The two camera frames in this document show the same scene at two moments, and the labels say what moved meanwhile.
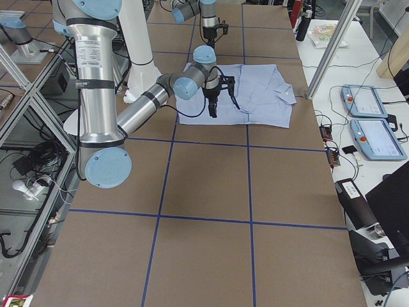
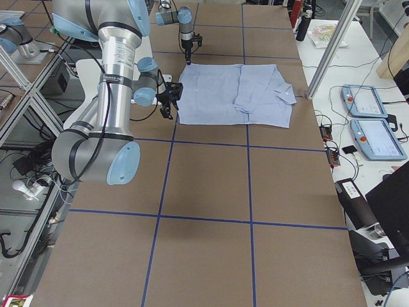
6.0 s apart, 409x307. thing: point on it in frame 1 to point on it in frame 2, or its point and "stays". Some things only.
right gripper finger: x=210 y=108 to x=175 y=105
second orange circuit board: x=332 y=157 stays
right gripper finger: x=212 y=109 to x=165 y=112
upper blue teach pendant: x=363 y=101 stays
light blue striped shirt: x=252 y=94 stays
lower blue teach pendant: x=376 y=140 stays
